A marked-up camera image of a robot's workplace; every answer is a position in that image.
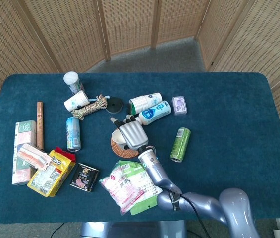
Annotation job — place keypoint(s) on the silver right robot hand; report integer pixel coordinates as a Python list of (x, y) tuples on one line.
[(133, 135)]

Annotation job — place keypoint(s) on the plain white paper cup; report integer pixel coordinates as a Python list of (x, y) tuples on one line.
[(118, 137)]

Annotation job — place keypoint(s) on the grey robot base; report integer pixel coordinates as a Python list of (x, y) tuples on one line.
[(129, 230)]

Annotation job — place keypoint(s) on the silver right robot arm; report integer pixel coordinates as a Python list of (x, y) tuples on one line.
[(154, 171)]

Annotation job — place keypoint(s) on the round woven rattan coaster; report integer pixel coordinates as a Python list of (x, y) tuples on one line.
[(127, 153)]

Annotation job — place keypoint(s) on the white bottle blue label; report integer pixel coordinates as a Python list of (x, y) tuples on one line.
[(154, 112)]

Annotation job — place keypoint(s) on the floral white paper cup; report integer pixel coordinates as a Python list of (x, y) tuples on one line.
[(75, 101)]

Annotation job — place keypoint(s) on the green white snack bag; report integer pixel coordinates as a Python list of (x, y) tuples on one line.
[(132, 168)]

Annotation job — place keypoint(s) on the stack of paper cups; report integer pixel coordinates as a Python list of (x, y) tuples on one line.
[(144, 101)]

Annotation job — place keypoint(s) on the black round disc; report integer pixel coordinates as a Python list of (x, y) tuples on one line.
[(114, 105)]

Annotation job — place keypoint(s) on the pink white blister pack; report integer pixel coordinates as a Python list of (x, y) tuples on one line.
[(33, 155)]

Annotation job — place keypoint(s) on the green drink can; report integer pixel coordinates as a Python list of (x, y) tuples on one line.
[(180, 143)]

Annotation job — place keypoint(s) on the pastel tissue pack bundle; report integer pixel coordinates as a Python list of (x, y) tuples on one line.
[(25, 131)]

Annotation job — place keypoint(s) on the purple soap box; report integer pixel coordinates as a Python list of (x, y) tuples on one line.
[(179, 106)]

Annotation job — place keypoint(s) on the pink white snack bag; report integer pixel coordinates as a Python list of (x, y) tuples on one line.
[(122, 188)]

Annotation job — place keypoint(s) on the light blue toothbrush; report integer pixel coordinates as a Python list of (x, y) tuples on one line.
[(92, 99)]

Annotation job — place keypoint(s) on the blue drink can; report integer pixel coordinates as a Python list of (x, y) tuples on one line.
[(73, 134)]

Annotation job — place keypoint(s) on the yellow snack bag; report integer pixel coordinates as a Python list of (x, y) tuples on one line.
[(55, 171)]

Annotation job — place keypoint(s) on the black food tin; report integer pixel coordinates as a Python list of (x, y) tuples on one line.
[(84, 177)]

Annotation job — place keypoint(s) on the brown wooden stick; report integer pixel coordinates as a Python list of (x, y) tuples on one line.
[(39, 124)]

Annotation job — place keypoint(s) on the white cylindrical canister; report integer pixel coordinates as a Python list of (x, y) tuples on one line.
[(72, 80)]

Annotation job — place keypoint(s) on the blue table cloth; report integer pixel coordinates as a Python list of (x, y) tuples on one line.
[(229, 111)]

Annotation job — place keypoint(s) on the wicker folding screen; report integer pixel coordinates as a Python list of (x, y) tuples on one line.
[(55, 29)]

